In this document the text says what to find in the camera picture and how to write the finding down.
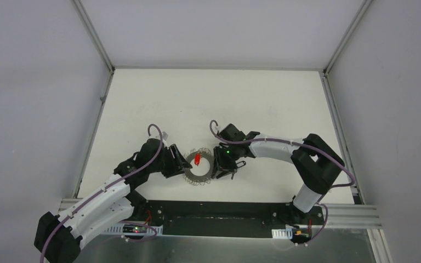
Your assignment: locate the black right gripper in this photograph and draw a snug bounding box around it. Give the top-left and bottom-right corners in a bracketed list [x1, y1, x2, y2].
[211, 144, 240, 180]

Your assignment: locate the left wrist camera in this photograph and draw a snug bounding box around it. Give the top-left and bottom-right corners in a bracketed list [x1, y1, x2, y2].
[162, 131, 168, 141]

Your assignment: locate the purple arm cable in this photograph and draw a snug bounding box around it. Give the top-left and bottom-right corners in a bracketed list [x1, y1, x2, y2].
[39, 124, 168, 263]
[209, 119, 357, 248]

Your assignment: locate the red key tag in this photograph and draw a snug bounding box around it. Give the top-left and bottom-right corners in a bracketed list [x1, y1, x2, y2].
[194, 153, 201, 166]

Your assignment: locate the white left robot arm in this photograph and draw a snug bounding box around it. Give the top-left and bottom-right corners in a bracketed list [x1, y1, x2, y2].
[34, 138, 192, 262]

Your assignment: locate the black key tag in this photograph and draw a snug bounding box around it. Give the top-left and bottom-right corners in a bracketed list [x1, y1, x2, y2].
[236, 161, 246, 169]

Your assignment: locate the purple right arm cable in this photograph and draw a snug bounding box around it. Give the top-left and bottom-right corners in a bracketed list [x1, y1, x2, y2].
[209, 119, 357, 248]

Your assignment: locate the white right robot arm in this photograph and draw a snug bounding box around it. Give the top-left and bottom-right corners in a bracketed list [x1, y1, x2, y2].
[209, 120, 345, 225]

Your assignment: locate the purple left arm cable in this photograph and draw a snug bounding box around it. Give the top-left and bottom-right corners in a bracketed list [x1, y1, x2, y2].
[39, 124, 168, 263]

